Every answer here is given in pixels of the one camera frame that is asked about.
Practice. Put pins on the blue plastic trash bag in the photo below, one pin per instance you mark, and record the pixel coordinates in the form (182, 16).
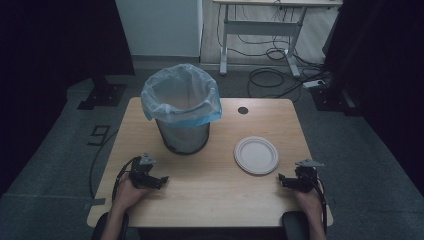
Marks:
(181, 100)

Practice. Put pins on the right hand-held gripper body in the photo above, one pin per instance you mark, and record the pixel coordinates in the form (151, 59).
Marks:
(306, 176)

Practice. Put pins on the white cabinet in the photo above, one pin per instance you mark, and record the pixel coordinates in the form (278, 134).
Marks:
(160, 26)

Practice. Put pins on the white power strip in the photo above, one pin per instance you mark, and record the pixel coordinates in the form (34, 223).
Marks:
(313, 83)

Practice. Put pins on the white desk frame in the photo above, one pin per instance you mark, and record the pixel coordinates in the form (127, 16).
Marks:
(263, 28)

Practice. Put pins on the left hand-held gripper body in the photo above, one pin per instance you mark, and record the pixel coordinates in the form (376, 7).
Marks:
(141, 171)

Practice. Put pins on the dark round table grommet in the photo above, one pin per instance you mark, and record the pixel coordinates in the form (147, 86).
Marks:
(243, 110)

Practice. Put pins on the metal mesh trash can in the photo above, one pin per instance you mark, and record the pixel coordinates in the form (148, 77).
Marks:
(183, 138)

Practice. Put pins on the white paper plate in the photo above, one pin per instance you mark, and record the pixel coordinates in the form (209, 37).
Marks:
(256, 155)

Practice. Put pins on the black stand base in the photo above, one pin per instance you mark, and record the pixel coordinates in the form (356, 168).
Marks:
(103, 95)
(333, 100)

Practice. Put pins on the dark curtain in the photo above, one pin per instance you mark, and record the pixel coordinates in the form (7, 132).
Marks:
(50, 50)
(383, 66)

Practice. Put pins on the person's left hand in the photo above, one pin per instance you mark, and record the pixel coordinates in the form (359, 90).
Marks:
(128, 195)

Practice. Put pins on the grey floor tape strip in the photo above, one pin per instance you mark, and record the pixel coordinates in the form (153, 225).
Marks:
(95, 203)

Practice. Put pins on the person's right hand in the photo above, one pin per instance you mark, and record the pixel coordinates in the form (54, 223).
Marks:
(310, 200)

